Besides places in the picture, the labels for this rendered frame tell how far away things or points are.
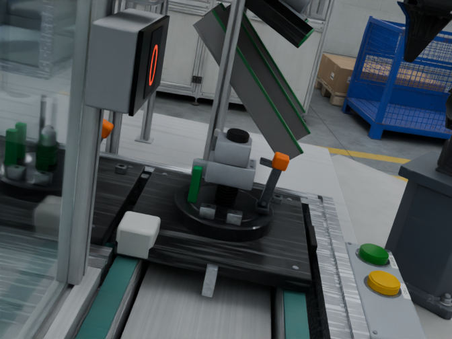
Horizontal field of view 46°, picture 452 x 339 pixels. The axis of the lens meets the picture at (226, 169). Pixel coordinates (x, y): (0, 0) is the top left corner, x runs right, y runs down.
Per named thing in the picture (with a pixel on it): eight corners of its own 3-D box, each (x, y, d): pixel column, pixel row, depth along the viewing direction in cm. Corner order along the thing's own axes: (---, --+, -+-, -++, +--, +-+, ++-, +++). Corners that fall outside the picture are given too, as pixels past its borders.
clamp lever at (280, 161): (269, 203, 75) (289, 155, 72) (269, 209, 73) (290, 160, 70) (245, 194, 75) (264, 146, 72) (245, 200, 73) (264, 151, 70)
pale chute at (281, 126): (291, 143, 105) (311, 132, 103) (281, 165, 93) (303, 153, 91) (212, 19, 101) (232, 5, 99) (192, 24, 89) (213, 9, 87)
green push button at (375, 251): (381, 257, 76) (386, 245, 76) (387, 273, 73) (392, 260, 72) (354, 252, 76) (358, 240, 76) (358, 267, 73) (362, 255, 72)
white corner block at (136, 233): (157, 243, 69) (161, 216, 67) (150, 262, 65) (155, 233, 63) (121, 236, 69) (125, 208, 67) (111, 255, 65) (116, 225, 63)
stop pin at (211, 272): (212, 292, 66) (218, 264, 64) (212, 297, 64) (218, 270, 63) (202, 290, 66) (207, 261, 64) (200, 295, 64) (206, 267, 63)
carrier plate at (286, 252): (298, 208, 87) (300, 196, 86) (308, 294, 65) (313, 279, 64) (153, 178, 87) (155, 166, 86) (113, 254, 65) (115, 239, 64)
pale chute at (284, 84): (288, 122, 119) (306, 111, 117) (279, 138, 107) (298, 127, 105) (219, 11, 115) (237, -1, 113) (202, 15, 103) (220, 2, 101)
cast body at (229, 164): (251, 178, 75) (262, 131, 72) (251, 191, 71) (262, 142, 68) (193, 166, 75) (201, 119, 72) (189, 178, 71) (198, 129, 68)
